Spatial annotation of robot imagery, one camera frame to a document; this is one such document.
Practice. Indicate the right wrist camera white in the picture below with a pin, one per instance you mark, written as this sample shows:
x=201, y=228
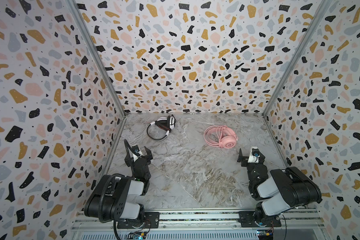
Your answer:
x=254, y=155

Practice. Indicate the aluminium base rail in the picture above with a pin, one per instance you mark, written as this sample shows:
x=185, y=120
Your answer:
x=205, y=224

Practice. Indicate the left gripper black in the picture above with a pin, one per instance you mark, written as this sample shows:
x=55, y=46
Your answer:
x=128, y=163

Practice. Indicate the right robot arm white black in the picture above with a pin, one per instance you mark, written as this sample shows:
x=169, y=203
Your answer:
x=276, y=191

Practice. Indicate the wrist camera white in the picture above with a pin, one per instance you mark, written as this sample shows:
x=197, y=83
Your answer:
x=254, y=155
x=137, y=153

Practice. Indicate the pink headphones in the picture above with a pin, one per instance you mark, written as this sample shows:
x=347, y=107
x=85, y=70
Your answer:
x=220, y=137

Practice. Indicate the white black headphones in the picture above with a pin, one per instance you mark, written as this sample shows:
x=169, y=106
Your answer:
x=164, y=123

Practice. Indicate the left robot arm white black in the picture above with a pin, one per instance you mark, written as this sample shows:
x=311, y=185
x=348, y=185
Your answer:
x=108, y=201

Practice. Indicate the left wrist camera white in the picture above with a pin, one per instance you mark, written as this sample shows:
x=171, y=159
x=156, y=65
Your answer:
x=137, y=153

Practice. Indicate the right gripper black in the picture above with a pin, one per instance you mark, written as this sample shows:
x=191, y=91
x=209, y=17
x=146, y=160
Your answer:
x=252, y=163

